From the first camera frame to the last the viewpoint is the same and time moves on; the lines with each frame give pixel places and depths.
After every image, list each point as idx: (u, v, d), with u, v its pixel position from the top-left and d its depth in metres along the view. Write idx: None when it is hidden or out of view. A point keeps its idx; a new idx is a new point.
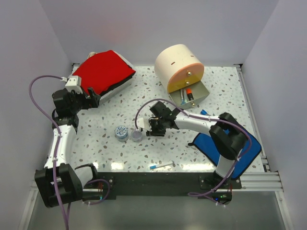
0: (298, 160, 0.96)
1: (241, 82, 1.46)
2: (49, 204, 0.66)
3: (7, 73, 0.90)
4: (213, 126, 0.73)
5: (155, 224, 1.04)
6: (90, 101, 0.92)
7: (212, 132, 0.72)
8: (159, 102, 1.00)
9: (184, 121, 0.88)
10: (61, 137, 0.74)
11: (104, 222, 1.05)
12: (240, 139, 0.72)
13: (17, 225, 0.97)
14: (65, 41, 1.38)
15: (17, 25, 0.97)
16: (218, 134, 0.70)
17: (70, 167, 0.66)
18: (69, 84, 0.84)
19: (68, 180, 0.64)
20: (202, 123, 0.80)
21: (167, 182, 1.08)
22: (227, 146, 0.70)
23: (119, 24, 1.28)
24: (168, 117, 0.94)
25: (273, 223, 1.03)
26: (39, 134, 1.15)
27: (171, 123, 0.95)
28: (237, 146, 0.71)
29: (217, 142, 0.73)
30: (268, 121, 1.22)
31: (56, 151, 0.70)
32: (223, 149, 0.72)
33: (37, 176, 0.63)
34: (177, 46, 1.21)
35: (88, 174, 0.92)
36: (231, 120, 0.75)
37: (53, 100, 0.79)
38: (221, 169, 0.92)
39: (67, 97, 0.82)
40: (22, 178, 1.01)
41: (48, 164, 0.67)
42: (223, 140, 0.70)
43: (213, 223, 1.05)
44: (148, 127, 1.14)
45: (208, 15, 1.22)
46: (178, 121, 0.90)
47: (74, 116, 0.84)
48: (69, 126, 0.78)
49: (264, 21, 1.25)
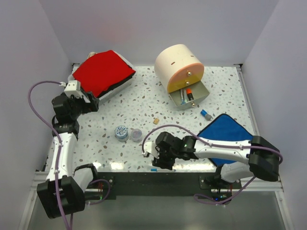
0: (298, 161, 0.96)
1: (241, 82, 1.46)
2: (52, 215, 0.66)
3: (7, 72, 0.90)
4: (252, 156, 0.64)
5: (155, 225, 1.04)
6: (90, 105, 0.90)
7: (252, 164, 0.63)
8: (166, 133, 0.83)
9: (207, 152, 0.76)
10: (62, 146, 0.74)
11: (104, 222, 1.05)
12: (275, 160, 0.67)
13: (16, 226, 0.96)
14: (66, 41, 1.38)
15: (17, 25, 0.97)
16: (260, 165, 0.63)
17: (73, 179, 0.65)
18: (68, 89, 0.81)
19: (71, 193, 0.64)
20: (232, 152, 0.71)
21: (167, 182, 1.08)
22: (269, 173, 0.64)
23: (119, 25, 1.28)
24: (184, 148, 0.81)
25: (273, 223, 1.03)
26: (39, 134, 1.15)
27: (188, 155, 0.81)
28: (276, 167, 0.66)
29: (256, 171, 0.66)
30: (268, 122, 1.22)
31: (58, 162, 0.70)
32: (262, 175, 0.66)
33: (39, 189, 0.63)
34: (177, 46, 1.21)
35: (88, 177, 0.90)
36: (265, 143, 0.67)
37: (54, 107, 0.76)
38: (229, 176, 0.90)
39: (67, 103, 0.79)
40: (22, 178, 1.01)
41: (50, 176, 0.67)
42: (265, 167, 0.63)
43: (213, 223, 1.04)
44: (155, 154, 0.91)
45: (208, 15, 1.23)
46: (199, 153, 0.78)
47: (75, 122, 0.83)
48: (70, 134, 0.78)
49: (264, 21, 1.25)
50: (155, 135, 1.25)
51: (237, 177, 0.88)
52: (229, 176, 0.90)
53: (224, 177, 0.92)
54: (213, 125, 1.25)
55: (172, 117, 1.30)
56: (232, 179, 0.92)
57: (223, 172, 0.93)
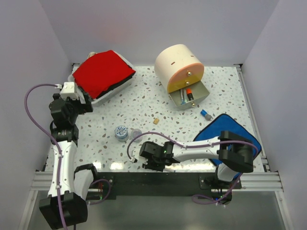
0: (298, 161, 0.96)
1: (241, 82, 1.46)
2: (54, 226, 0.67)
3: (7, 73, 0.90)
4: (221, 151, 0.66)
5: (155, 225, 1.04)
6: (85, 106, 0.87)
7: (222, 158, 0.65)
8: (147, 143, 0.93)
9: (183, 154, 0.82)
10: (62, 157, 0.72)
11: (104, 222, 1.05)
12: (248, 151, 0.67)
13: (17, 225, 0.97)
14: (66, 41, 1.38)
15: (17, 25, 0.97)
16: (230, 158, 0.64)
17: (75, 194, 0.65)
18: (65, 91, 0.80)
19: (74, 207, 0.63)
20: (205, 150, 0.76)
21: (167, 182, 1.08)
22: (242, 165, 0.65)
23: (119, 24, 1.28)
24: (165, 155, 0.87)
25: (273, 223, 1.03)
26: (39, 135, 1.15)
27: (169, 159, 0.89)
28: (250, 158, 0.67)
29: (230, 165, 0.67)
30: (268, 122, 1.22)
31: (59, 176, 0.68)
32: (238, 168, 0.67)
33: (41, 205, 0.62)
34: (177, 46, 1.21)
35: (88, 179, 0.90)
36: (232, 136, 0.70)
37: (52, 113, 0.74)
38: (225, 175, 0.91)
39: (66, 108, 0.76)
40: (22, 178, 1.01)
41: (52, 191, 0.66)
42: (236, 159, 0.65)
43: (213, 224, 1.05)
44: (143, 160, 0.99)
45: (208, 14, 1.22)
46: (177, 157, 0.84)
47: (74, 127, 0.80)
48: (69, 143, 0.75)
49: (264, 21, 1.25)
50: (155, 135, 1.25)
51: (232, 175, 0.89)
52: (225, 174, 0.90)
53: (221, 176, 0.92)
54: (213, 125, 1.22)
55: (172, 117, 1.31)
56: (230, 178, 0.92)
57: (218, 173, 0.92)
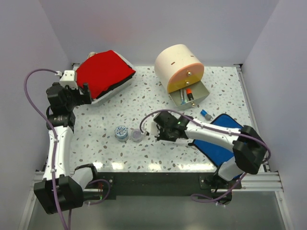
0: (298, 161, 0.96)
1: (241, 82, 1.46)
2: (50, 211, 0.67)
3: (6, 73, 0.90)
4: (237, 143, 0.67)
5: (155, 225, 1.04)
6: (84, 97, 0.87)
7: (236, 150, 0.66)
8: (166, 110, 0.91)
9: (197, 132, 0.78)
10: (58, 142, 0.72)
11: (103, 222, 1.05)
12: (260, 154, 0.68)
13: (17, 225, 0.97)
14: (66, 41, 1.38)
15: (17, 25, 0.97)
16: (243, 152, 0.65)
17: (70, 178, 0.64)
18: (64, 79, 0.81)
19: (69, 192, 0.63)
20: (220, 136, 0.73)
21: (167, 182, 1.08)
22: (251, 163, 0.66)
23: (120, 24, 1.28)
24: (177, 126, 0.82)
25: (273, 223, 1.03)
26: (39, 134, 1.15)
27: (179, 132, 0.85)
28: (259, 160, 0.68)
29: (238, 158, 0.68)
30: (268, 121, 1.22)
31: (54, 160, 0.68)
32: (244, 165, 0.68)
33: (36, 188, 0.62)
34: (177, 46, 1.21)
35: (88, 176, 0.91)
36: (253, 133, 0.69)
37: (48, 98, 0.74)
38: (226, 173, 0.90)
39: (63, 94, 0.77)
40: (22, 178, 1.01)
41: (46, 175, 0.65)
42: (248, 156, 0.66)
43: (213, 224, 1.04)
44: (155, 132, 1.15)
45: (208, 15, 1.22)
46: (190, 132, 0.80)
47: (70, 113, 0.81)
48: (65, 128, 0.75)
49: (264, 21, 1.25)
50: None
51: (232, 175, 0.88)
52: (224, 172, 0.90)
53: (221, 172, 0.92)
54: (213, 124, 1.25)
55: None
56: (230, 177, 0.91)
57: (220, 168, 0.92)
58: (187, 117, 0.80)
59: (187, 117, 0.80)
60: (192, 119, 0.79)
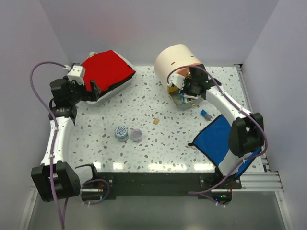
0: (298, 161, 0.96)
1: (241, 82, 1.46)
2: (46, 198, 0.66)
3: (6, 73, 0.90)
4: (239, 120, 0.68)
5: (155, 225, 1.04)
6: (90, 94, 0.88)
7: (234, 124, 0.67)
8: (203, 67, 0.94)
9: (216, 97, 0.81)
10: (58, 131, 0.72)
11: (103, 222, 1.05)
12: (254, 142, 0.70)
13: (17, 225, 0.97)
14: (66, 41, 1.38)
15: (17, 25, 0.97)
16: (239, 129, 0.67)
17: (67, 165, 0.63)
18: (72, 74, 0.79)
19: (65, 178, 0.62)
20: (230, 109, 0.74)
21: (166, 182, 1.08)
22: (240, 143, 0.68)
23: (119, 25, 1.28)
24: (205, 83, 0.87)
25: (274, 223, 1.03)
26: (39, 133, 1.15)
27: (201, 89, 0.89)
28: (250, 146, 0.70)
29: (232, 132, 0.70)
30: (268, 122, 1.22)
31: (53, 146, 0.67)
32: (233, 142, 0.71)
33: (33, 173, 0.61)
34: (177, 46, 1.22)
35: (87, 173, 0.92)
36: (259, 122, 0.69)
37: (52, 89, 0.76)
38: (224, 166, 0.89)
39: (66, 87, 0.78)
40: (22, 178, 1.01)
41: (44, 161, 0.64)
42: (239, 137, 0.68)
43: (213, 224, 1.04)
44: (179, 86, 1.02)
45: (207, 15, 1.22)
46: (209, 93, 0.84)
47: (72, 106, 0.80)
48: (66, 120, 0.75)
49: (264, 21, 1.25)
50: (155, 135, 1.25)
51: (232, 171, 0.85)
52: (223, 166, 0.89)
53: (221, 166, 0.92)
54: (213, 125, 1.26)
55: (172, 117, 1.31)
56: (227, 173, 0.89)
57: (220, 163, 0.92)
58: (215, 81, 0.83)
59: (215, 81, 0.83)
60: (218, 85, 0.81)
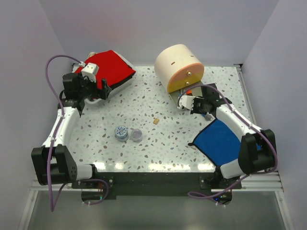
0: (298, 161, 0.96)
1: (241, 82, 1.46)
2: (42, 182, 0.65)
3: (6, 73, 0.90)
4: (248, 134, 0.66)
5: (155, 225, 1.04)
6: (99, 91, 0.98)
7: (243, 139, 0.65)
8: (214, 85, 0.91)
9: (225, 114, 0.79)
10: (64, 118, 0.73)
11: (103, 222, 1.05)
12: (265, 161, 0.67)
13: (16, 226, 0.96)
14: (66, 41, 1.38)
15: (17, 25, 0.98)
16: (248, 145, 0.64)
17: (66, 149, 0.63)
18: (86, 70, 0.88)
19: (63, 162, 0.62)
20: (240, 126, 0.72)
21: (166, 182, 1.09)
22: (250, 160, 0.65)
23: (119, 25, 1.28)
24: (215, 101, 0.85)
25: (274, 223, 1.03)
26: (39, 133, 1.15)
27: (212, 108, 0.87)
28: (261, 165, 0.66)
29: (242, 149, 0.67)
30: (267, 121, 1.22)
31: (56, 131, 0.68)
32: (242, 160, 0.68)
33: (34, 153, 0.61)
34: (177, 46, 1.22)
35: (87, 171, 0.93)
36: (270, 140, 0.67)
37: (63, 82, 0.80)
38: (226, 169, 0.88)
39: (76, 80, 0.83)
40: (22, 177, 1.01)
41: (46, 143, 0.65)
42: (249, 154, 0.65)
43: (214, 224, 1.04)
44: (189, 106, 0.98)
45: (207, 15, 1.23)
46: (218, 110, 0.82)
47: (80, 99, 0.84)
48: (73, 109, 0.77)
49: (263, 22, 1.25)
50: (155, 135, 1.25)
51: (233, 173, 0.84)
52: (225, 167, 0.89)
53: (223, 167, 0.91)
54: (213, 125, 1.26)
55: (172, 117, 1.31)
56: (228, 176, 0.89)
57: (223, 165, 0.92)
58: (225, 99, 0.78)
59: (225, 99, 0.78)
60: (228, 101, 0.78)
